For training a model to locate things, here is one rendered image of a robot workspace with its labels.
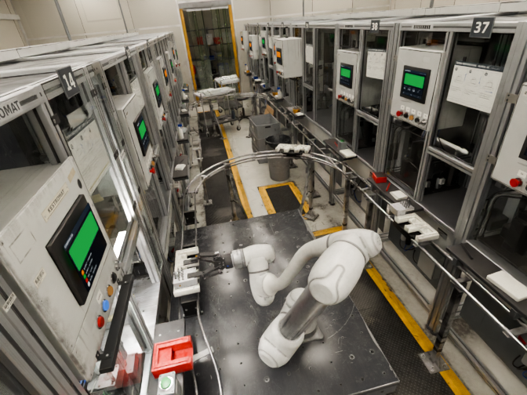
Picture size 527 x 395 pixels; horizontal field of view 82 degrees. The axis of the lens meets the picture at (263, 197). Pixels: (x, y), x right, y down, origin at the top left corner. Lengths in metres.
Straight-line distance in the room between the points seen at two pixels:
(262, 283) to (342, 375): 0.57
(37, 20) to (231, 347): 9.31
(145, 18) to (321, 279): 8.94
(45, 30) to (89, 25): 1.02
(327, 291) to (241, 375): 0.84
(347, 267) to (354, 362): 0.80
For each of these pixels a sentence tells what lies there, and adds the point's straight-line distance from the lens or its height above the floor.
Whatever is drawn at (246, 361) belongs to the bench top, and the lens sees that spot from 1.70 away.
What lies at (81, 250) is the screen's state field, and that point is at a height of 1.64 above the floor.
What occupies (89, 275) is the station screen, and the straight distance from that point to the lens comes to 0.97.
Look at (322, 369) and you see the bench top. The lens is 1.67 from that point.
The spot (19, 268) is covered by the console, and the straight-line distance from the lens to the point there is 0.77.
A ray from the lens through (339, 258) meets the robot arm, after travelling 0.99.
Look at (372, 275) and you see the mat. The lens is 3.04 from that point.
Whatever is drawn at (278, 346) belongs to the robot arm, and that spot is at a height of 0.92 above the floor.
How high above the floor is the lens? 2.13
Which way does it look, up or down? 31 degrees down
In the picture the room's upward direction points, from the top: 5 degrees counter-clockwise
